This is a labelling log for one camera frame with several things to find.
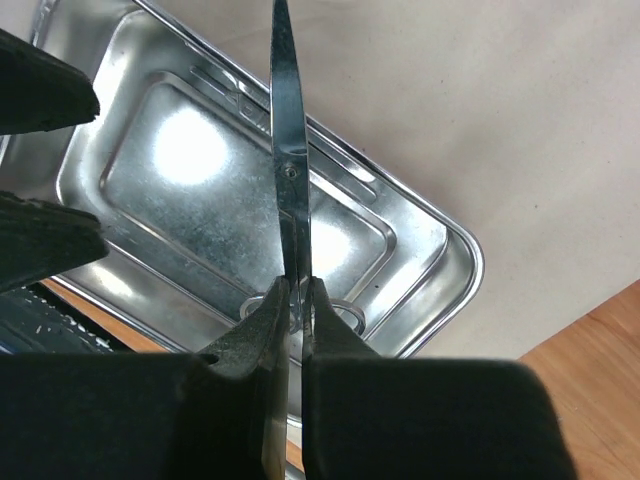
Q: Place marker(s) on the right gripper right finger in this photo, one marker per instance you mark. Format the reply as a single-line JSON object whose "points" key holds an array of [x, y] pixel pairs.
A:
{"points": [[366, 416]]}

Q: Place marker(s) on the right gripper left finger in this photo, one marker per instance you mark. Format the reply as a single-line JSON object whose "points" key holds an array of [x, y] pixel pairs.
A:
{"points": [[215, 414]]}

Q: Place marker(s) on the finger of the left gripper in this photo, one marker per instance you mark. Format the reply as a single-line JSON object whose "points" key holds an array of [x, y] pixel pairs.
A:
{"points": [[40, 92], [40, 239]]}

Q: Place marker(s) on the stainless steel tray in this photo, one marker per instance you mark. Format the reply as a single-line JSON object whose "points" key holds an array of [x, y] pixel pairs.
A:
{"points": [[184, 189]]}

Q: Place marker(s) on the steel surgical scissors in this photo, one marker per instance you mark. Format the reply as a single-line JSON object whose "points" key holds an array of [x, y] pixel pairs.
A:
{"points": [[290, 175]]}

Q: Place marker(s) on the beige cloth wrap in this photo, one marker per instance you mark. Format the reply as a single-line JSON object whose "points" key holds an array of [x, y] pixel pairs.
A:
{"points": [[517, 119]]}

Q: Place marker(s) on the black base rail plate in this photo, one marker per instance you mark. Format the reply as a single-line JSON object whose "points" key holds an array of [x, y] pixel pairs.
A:
{"points": [[34, 319]]}

